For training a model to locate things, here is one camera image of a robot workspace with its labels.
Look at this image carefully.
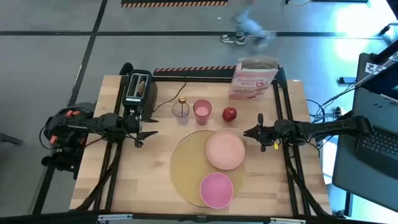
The red apple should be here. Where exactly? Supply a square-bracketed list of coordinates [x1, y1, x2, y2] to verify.
[222, 106, 238, 123]

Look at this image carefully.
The hazard striped black bar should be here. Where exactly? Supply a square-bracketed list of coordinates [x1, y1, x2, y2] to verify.
[153, 65, 237, 78]

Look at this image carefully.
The pink bowl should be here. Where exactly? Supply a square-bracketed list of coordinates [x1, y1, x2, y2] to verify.
[199, 172, 234, 210]

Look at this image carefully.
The salmon pink plate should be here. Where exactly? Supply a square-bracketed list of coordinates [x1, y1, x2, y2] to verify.
[205, 131, 246, 171]

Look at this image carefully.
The pink cereal box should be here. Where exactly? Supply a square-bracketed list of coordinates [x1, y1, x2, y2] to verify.
[228, 57, 279, 101]

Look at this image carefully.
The person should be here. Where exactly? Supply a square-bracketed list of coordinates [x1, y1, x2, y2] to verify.
[220, 0, 277, 52]

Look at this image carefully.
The grey desk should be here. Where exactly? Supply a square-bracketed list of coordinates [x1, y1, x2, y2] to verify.
[331, 52, 398, 212]

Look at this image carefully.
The long hazard striped floor strip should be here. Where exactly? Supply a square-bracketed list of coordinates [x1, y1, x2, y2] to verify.
[120, 0, 229, 9]

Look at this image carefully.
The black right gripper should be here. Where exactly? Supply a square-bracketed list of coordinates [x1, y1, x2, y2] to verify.
[243, 113, 279, 153]

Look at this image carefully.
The pink tumbler with milk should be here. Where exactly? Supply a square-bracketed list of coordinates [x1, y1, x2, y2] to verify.
[192, 99, 213, 126]

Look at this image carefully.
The wooden honey dipper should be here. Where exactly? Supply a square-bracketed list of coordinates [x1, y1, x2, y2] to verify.
[178, 96, 188, 119]

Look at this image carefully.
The round woven tan placemat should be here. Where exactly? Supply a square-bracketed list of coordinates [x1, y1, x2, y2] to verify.
[169, 130, 246, 208]

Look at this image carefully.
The black two-slot toaster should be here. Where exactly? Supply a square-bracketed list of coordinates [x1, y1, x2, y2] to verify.
[122, 69, 159, 122]

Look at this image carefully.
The black toaster power cable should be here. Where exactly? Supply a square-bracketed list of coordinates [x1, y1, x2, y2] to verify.
[152, 81, 187, 113]

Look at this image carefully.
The black laptop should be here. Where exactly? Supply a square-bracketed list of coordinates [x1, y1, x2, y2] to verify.
[354, 60, 398, 179]

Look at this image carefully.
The black metal table frame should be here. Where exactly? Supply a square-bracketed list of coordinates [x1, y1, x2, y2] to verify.
[74, 67, 333, 218]

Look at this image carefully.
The bundle of loose cables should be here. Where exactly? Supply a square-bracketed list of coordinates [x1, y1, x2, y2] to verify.
[306, 80, 357, 125]

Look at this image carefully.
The clear drinking glass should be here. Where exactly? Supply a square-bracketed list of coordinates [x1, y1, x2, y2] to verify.
[172, 101, 190, 126]

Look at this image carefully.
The black rounded object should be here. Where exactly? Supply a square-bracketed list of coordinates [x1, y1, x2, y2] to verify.
[119, 62, 135, 77]

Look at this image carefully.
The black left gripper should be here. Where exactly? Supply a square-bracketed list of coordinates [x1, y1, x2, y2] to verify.
[123, 107, 159, 149]

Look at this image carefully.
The black crossbar with silver brackets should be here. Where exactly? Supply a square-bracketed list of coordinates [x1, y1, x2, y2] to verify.
[0, 210, 398, 224]

